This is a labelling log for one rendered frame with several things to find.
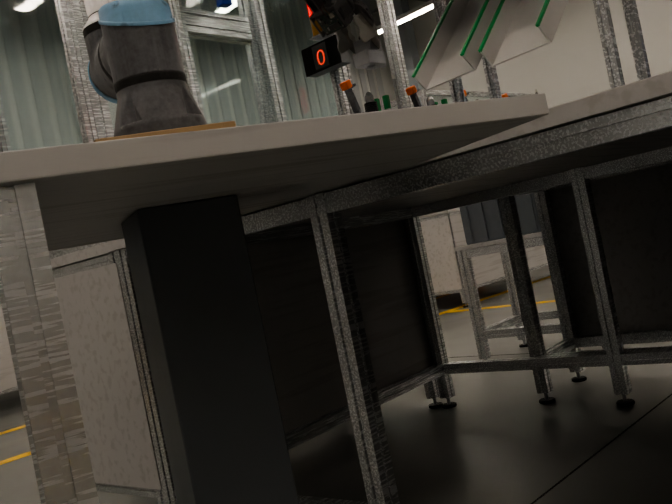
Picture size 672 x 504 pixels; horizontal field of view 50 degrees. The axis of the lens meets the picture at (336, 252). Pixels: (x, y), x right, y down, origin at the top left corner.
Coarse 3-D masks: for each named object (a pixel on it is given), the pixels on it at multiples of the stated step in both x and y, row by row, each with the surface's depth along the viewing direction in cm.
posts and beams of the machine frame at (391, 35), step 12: (384, 0) 284; (384, 12) 285; (384, 24) 285; (396, 24) 286; (384, 36) 286; (396, 36) 285; (396, 48) 284; (396, 60) 284; (396, 72) 285; (408, 84) 286; (408, 96) 285
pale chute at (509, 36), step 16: (512, 0) 140; (528, 0) 139; (544, 0) 135; (560, 0) 127; (496, 16) 136; (512, 16) 139; (528, 16) 135; (544, 16) 123; (560, 16) 127; (496, 32) 135; (512, 32) 136; (528, 32) 131; (544, 32) 123; (480, 48) 132; (496, 48) 135; (512, 48) 132; (528, 48) 128; (496, 64) 133
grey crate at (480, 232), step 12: (480, 204) 354; (492, 204) 351; (516, 204) 343; (528, 204) 339; (468, 216) 360; (480, 216) 356; (492, 216) 352; (528, 216) 340; (468, 228) 361; (480, 228) 357; (492, 228) 353; (528, 228) 341; (540, 228) 337; (468, 240) 362; (480, 240) 358
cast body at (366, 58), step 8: (360, 40) 160; (360, 48) 160; (368, 48) 158; (376, 48) 160; (360, 56) 159; (368, 56) 157; (376, 56) 159; (384, 56) 162; (360, 64) 159; (368, 64) 159; (376, 64) 161; (384, 64) 162
